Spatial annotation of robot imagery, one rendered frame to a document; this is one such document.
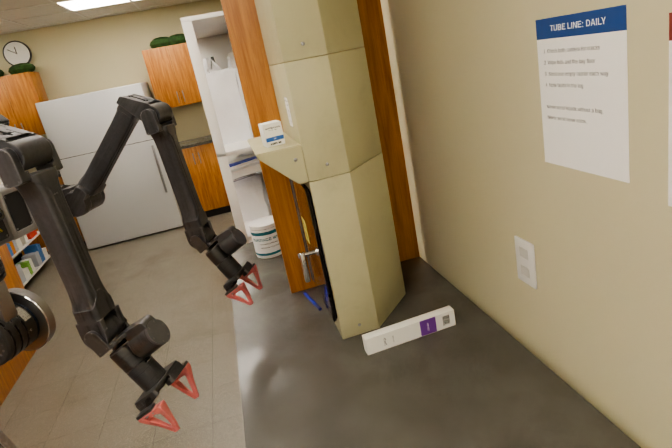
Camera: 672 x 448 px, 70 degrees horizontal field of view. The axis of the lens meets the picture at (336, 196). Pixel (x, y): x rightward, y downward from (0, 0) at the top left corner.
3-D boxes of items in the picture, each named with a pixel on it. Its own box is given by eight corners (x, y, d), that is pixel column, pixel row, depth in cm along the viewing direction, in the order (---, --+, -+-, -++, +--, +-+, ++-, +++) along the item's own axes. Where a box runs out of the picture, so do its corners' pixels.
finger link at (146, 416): (198, 405, 103) (168, 375, 102) (184, 431, 96) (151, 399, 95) (177, 419, 105) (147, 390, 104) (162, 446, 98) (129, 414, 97)
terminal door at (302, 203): (315, 280, 165) (290, 168, 154) (337, 323, 136) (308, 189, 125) (313, 281, 165) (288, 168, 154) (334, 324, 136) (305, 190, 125)
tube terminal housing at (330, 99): (386, 272, 172) (347, 50, 150) (424, 314, 141) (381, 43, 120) (319, 292, 167) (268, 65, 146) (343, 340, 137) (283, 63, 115)
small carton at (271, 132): (280, 141, 132) (275, 119, 130) (285, 143, 127) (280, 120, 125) (263, 145, 130) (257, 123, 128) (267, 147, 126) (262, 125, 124)
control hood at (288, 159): (290, 161, 154) (283, 130, 151) (309, 182, 124) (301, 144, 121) (254, 170, 152) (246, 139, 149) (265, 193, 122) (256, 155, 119)
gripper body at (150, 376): (182, 364, 107) (158, 340, 106) (159, 396, 97) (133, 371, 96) (163, 378, 109) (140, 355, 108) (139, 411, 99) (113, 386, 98)
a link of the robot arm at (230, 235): (199, 229, 152) (187, 240, 144) (224, 208, 148) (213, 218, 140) (225, 257, 154) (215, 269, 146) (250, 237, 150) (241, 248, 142)
